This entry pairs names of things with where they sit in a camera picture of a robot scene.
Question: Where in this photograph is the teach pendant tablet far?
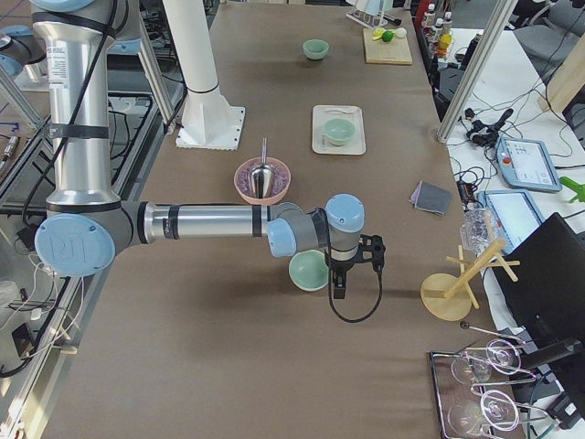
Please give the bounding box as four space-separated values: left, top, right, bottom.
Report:
495 136 562 193

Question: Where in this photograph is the cream serving tray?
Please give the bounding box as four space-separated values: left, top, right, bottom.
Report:
312 105 367 155

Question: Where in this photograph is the wooden cup tree stand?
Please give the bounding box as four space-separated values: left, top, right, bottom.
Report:
420 209 520 321

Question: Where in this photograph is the green lime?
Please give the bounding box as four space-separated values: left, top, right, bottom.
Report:
380 30 395 43

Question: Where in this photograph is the black monitor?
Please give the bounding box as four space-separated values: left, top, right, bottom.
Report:
495 213 584 348

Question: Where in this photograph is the green bowl on tray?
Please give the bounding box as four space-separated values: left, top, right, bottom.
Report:
324 118 356 146

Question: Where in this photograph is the teach pendant tablet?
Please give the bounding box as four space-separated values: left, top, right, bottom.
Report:
495 136 562 193
476 189 545 254

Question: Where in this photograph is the green bowl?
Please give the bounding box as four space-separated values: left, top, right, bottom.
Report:
288 250 328 292
303 39 329 60
324 118 356 146

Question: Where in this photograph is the pink bowl with ice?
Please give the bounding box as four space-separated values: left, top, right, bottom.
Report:
233 157 292 206

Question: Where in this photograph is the aluminium frame post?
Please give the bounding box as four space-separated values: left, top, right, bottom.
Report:
436 0 517 144

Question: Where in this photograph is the wooden cutting board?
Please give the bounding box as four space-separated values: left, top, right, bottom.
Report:
363 28 412 65

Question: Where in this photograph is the white pedestal column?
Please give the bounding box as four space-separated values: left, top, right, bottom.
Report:
164 0 245 151

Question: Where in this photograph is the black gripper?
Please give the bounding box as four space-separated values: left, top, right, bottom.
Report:
325 234 386 299

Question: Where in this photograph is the teach pendant tablet near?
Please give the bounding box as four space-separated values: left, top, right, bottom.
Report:
476 189 545 254

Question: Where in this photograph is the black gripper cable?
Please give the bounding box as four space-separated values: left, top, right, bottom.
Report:
328 264 385 324

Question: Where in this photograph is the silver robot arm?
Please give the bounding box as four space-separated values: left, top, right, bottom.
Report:
31 1 385 299

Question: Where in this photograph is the wine glass rack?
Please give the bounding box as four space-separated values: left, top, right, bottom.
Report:
429 320 548 438

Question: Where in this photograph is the metal scoop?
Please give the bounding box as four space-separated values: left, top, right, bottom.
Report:
249 137 274 198

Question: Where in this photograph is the grey folded cloth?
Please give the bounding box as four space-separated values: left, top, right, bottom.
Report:
409 181 453 216

